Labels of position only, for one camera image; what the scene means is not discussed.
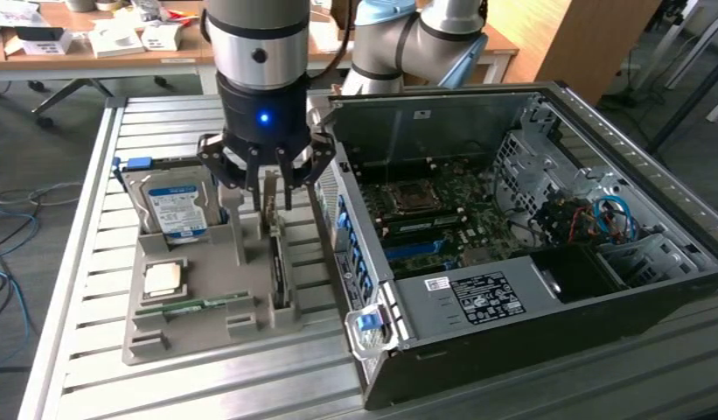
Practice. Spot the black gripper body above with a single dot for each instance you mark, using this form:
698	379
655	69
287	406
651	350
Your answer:
259	109

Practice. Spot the Nvidia graphics card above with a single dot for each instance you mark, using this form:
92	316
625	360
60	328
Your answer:
279	271

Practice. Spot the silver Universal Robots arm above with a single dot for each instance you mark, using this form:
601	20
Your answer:
259	44

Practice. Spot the hard disk with blue label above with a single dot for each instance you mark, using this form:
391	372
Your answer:
173	210

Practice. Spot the metal CPU socket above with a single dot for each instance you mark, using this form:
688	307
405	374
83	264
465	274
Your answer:
411	197

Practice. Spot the installed green RAM stick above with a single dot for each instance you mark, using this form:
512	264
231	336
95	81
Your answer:
421	224

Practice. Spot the white cardboard box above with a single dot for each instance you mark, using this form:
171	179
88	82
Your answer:
45	44
161	38
116	41

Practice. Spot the blue expansion slot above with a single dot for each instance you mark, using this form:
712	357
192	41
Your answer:
413	249

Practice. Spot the silver CPU chip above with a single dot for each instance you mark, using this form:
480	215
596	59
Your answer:
161	279

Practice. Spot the green Dell motherboard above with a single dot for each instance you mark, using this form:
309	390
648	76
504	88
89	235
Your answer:
475	223

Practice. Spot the wooden office desk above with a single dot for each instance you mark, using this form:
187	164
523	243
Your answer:
72	61

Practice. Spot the grey parts rack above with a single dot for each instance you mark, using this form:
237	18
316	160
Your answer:
217	324

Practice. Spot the perforated metal disk bay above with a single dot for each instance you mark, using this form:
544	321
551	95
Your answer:
527	175

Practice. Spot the blue case release latch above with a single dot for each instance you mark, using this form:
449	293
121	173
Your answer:
371	321

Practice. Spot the grey power supply unit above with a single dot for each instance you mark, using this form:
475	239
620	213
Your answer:
428	315

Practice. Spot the wooden cabinet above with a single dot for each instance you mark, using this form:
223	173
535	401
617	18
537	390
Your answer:
585	39

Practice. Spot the open black PC case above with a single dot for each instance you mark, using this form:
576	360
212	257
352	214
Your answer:
568	350

